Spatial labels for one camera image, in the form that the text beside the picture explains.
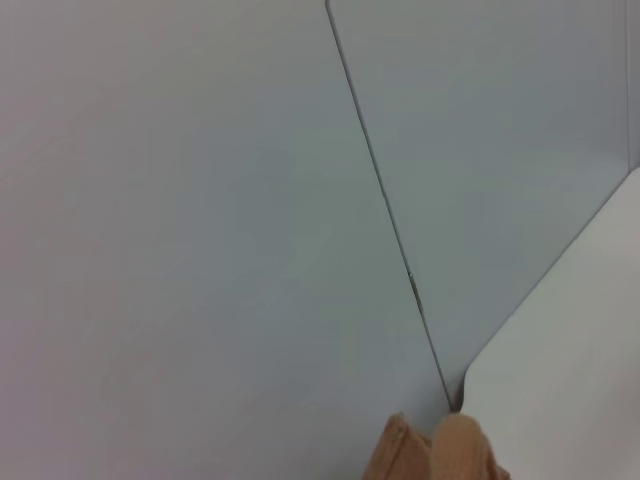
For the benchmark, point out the brown jute handbag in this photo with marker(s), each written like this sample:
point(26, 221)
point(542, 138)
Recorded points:
point(440, 455)

